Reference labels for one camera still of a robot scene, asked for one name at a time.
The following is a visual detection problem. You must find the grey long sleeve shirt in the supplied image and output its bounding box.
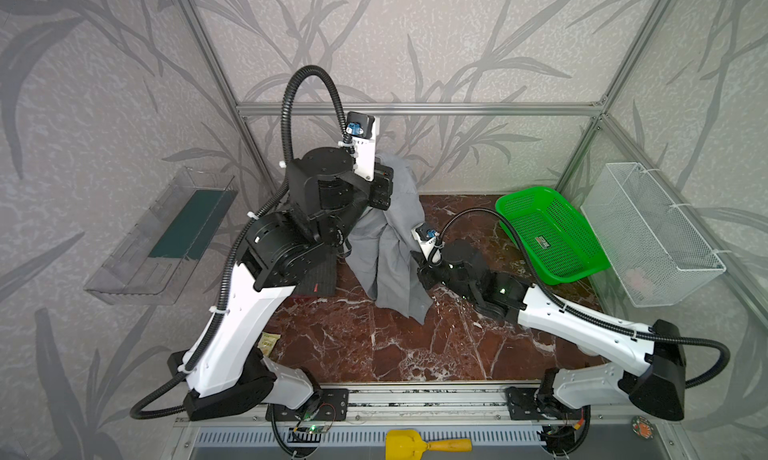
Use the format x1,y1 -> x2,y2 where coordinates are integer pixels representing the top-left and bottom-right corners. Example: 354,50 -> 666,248
346,153 -> 433,324

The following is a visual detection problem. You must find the green plastic basket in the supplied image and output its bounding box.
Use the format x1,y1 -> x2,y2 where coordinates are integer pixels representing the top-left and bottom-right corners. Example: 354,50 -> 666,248
495,186 -> 610,286

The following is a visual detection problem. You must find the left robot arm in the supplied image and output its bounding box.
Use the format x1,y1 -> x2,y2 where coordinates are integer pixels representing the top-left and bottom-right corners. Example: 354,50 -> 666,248
175,147 -> 394,421

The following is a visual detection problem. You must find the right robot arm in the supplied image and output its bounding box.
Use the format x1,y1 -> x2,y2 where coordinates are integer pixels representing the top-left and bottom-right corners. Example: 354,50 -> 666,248
416,240 -> 686,421

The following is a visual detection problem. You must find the dark striped folded shirt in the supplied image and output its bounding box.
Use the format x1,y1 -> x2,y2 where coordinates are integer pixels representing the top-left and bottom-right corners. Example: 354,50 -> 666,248
292,246 -> 337,298

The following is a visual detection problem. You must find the yellow toy shovel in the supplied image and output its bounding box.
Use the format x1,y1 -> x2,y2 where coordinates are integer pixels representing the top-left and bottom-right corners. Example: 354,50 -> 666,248
385,429 -> 473,460

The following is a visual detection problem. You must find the green snack packet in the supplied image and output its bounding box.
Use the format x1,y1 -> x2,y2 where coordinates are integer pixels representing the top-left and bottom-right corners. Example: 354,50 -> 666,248
257,332 -> 281,358

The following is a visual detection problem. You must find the round green red badge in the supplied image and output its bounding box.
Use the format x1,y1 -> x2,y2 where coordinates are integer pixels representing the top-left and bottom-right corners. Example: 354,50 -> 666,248
631,416 -> 655,440

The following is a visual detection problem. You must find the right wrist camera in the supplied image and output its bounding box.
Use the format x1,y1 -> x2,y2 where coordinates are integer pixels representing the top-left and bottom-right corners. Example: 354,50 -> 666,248
412,222 -> 443,265

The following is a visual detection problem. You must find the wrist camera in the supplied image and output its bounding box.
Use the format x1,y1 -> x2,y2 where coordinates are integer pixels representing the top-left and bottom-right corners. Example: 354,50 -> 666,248
412,222 -> 443,265
339,111 -> 380,181

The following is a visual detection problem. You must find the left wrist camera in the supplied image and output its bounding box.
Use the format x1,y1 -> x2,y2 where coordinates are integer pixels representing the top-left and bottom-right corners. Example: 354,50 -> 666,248
339,111 -> 380,181

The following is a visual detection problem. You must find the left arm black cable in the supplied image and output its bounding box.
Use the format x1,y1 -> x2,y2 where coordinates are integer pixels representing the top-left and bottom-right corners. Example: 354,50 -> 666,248
129,65 -> 355,421

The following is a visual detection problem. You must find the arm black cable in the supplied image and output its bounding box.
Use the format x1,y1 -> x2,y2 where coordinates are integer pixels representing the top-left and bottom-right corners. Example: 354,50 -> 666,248
129,65 -> 355,421
427,207 -> 731,390

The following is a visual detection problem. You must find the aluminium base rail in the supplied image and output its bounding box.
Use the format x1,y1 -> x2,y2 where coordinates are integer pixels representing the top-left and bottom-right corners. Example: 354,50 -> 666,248
173,380 -> 685,428

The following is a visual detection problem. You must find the white wire wall basket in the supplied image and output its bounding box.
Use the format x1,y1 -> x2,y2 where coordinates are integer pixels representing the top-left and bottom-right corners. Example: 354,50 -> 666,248
581,162 -> 726,308

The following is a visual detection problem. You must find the clear plastic wall bin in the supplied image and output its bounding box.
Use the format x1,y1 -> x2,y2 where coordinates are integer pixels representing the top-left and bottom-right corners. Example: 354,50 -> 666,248
84,167 -> 238,306

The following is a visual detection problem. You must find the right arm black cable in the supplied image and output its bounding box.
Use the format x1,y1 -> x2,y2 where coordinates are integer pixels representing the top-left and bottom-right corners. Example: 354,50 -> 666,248
427,207 -> 731,390

